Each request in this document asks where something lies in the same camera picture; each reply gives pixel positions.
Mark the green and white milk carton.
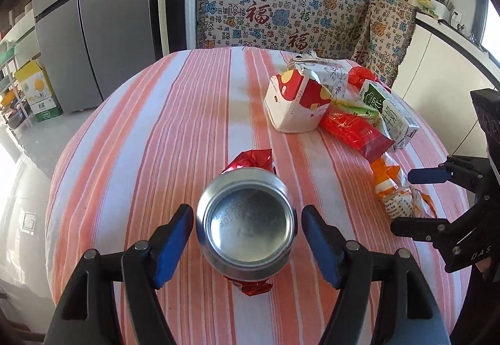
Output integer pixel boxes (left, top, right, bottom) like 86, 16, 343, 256
359, 79, 420, 151

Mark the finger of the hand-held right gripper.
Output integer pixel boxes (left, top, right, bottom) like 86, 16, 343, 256
408, 155, 489, 193
391, 204, 485, 252

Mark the orange snack packet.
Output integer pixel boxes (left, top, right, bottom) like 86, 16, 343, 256
370, 157, 437, 221

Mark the knife block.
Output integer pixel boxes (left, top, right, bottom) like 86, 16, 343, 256
431, 0, 457, 19

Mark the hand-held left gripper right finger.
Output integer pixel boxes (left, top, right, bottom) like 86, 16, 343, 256
301, 205, 452, 345

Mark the green snack packet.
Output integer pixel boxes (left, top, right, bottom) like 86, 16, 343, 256
331, 97, 381, 128

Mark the large printed blanket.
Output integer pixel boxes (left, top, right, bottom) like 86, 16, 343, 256
196, 0, 373, 57

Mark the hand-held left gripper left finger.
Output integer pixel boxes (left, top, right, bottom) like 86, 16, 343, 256
45, 204, 195, 345

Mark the white floral paper carton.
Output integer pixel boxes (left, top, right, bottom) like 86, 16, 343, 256
291, 51, 350, 100

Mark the white kitchen cabinet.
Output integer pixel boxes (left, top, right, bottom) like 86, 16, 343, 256
391, 11, 500, 160

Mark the grey refrigerator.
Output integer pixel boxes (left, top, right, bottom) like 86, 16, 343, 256
31, 0, 163, 114

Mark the red snack packet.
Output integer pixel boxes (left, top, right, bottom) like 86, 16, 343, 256
318, 105, 395, 163

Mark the yellow and green cardboard box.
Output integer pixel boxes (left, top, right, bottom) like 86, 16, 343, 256
13, 60, 63, 123

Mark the crumpled red wrapper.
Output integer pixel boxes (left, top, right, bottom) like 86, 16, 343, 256
347, 67, 391, 93

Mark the small printed blanket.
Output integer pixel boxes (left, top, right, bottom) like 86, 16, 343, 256
351, 0, 417, 88

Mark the red and white paper carton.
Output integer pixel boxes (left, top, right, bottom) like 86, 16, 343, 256
265, 69, 333, 133

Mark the pink striped tablecloth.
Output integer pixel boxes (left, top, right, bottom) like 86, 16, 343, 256
45, 48, 469, 345

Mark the red aluminium can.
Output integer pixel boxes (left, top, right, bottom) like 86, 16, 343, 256
196, 149, 298, 296

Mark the metal storage rack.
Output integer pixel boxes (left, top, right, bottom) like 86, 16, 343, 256
0, 38, 34, 131

